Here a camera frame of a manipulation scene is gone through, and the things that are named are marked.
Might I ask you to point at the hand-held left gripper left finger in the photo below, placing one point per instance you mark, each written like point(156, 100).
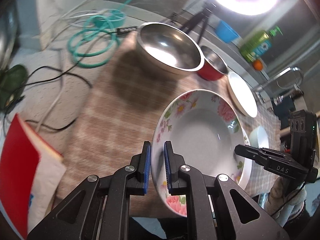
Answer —
point(147, 165)

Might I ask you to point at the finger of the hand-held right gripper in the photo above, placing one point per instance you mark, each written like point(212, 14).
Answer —
point(247, 151)

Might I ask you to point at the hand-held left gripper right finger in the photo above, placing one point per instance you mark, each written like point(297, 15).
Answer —
point(167, 165)

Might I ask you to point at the pale blue bowl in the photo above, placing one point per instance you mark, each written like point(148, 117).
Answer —
point(260, 136)

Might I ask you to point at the floral print plate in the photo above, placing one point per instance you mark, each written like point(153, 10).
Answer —
point(205, 130)

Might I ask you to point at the white plate with leaf print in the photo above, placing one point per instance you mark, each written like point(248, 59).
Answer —
point(242, 92)

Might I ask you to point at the person's right hand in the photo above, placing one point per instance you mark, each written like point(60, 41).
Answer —
point(282, 200)

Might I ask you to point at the dark blue knife block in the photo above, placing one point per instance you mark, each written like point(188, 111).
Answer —
point(285, 105)

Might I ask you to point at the pink checkered cloth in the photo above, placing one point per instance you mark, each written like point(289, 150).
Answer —
point(112, 120)

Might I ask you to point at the chrome faucet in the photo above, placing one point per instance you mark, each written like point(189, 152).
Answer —
point(282, 73)

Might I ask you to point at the orange fruit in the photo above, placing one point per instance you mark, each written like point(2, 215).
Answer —
point(258, 65)

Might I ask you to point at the red steel bowl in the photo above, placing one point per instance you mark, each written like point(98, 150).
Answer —
point(208, 72)

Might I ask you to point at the green dish soap bottle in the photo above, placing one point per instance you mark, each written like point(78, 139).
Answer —
point(252, 45)

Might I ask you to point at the large steel bowl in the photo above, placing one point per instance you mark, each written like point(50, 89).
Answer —
point(162, 45)

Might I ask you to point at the blue silicone bowl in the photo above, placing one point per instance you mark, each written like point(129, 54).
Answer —
point(225, 32)

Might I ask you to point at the red and white book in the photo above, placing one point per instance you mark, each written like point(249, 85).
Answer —
point(17, 160)

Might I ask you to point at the black power strip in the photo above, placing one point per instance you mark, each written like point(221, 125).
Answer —
point(125, 30)

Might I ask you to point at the black tripod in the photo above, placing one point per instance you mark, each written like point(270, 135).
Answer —
point(203, 12)

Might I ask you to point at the dark green object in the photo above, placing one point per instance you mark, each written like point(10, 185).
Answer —
point(12, 77)

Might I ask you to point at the metal pot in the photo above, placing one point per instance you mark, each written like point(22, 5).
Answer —
point(6, 35)

